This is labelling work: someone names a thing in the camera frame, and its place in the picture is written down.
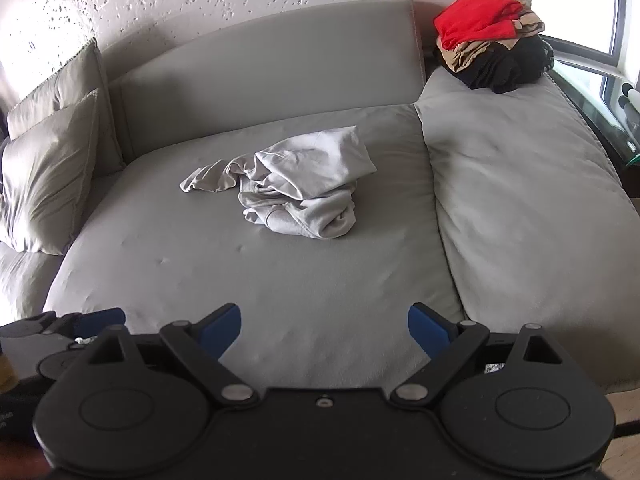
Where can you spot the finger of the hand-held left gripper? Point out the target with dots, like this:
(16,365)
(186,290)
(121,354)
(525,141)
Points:
(102,320)

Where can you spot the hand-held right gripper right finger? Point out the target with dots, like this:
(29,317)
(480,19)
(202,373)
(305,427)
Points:
(425,331)

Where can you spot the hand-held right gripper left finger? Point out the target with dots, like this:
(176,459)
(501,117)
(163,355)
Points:
(222,329)

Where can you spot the light grey shirt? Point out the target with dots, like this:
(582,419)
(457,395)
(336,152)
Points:
(300,180)

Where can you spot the grey sofa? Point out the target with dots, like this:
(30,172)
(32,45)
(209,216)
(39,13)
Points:
(300,280)

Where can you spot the beige satin pillow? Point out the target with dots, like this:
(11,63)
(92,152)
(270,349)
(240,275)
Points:
(75,77)
(47,180)

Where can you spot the glass side table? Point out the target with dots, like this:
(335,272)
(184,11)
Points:
(600,110)

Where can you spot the white bottles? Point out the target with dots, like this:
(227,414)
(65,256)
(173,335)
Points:
(630,97)

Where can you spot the red garment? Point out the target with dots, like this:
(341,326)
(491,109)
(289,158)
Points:
(475,15)

